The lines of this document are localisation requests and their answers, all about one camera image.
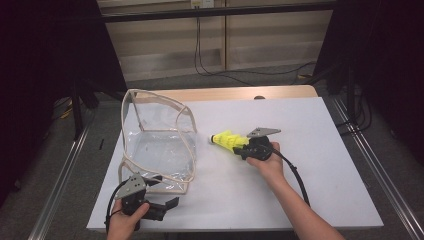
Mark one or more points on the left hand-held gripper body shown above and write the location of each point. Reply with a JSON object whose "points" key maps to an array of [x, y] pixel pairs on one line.
{"points": [[133, 190]]}

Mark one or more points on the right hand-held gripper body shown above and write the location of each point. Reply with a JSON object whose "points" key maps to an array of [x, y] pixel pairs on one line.
{"points": [[260, 148]]}

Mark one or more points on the yellow shuttlecock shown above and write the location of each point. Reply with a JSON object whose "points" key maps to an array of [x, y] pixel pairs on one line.
{"points": [[235, 141], [221, 138], [243, 141]]}

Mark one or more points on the clear plastic bag beige trim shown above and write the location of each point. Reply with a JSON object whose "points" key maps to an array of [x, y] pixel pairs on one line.
{"points": [[156, 153]]}

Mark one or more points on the person's right hand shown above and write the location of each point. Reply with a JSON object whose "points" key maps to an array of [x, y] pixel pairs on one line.
{"points": [[271, 165]]}

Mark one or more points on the person's left hand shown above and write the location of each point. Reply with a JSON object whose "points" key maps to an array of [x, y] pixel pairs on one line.
{"points": [[123, 228]]}

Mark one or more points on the white board table cover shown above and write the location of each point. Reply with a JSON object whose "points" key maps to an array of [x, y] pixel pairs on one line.
{"points": [[233, 193]]}

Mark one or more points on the dark round table grommet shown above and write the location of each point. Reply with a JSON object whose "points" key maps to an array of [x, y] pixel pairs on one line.
{"points": [[259, 97]]}

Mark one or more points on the small black floor object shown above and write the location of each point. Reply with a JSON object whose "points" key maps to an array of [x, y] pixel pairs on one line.
{"points": [[101, 144]]}

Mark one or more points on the black metal stand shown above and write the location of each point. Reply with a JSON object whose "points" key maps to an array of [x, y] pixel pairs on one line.
{"points": [[350, 100], [77, 116]]}

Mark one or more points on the black horizontal metal bar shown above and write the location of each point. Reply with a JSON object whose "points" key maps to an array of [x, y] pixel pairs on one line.
{"points": [[216, 11]]}

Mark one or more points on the dark curtain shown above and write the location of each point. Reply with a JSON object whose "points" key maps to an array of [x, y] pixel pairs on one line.
{"points": [[33, 66], [393, 50]]}

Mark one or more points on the silver metal floor rail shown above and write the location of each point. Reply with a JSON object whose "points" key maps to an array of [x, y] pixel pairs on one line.
{"points": [[376, 166], [60, 186]]}

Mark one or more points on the white wall power outlet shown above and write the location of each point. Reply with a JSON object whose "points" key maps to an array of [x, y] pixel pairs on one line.
{"points": [[202, 3]]}

